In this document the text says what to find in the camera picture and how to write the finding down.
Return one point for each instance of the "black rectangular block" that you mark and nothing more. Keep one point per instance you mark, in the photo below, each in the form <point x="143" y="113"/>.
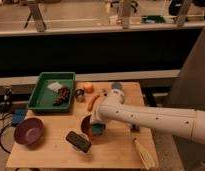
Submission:
<point x="78" y="141"/>

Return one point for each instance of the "purple bowl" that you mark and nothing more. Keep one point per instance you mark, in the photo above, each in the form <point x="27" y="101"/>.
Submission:
<point x="29" y="131"/>

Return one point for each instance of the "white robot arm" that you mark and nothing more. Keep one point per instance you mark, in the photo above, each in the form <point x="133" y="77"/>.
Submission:
<point x="185" y="123"/>

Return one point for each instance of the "white cloth in tray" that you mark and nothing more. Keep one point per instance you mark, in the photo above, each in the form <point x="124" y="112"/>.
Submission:
<point x="55" y="86"/>

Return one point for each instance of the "teal sponge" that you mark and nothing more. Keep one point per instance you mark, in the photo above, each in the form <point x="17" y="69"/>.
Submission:
<point x="97" y="129"/>

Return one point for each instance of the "brown grape bunch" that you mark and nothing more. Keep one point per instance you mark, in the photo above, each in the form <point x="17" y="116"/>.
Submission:
<point x="63" y="96"/>

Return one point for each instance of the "orange round fruit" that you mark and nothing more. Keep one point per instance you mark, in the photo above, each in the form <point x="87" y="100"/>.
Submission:
<point x="88" y="87"/>

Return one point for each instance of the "blue box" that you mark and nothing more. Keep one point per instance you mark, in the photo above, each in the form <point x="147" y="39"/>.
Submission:
<point x="18" y="116"/>

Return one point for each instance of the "yellow corn cob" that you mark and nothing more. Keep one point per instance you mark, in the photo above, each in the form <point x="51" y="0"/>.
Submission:
<point x="144" y="154"/>

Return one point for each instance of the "red bowl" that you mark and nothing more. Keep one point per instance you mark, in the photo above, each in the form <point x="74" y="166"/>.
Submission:
<point x="86" y="128"/>

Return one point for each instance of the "green plastic tray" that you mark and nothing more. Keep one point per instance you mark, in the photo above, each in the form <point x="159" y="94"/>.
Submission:
<point x="42" y="98"/>

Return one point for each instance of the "orange carrot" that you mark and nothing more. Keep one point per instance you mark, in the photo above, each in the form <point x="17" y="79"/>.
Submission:
<point x="91" y="102"/>

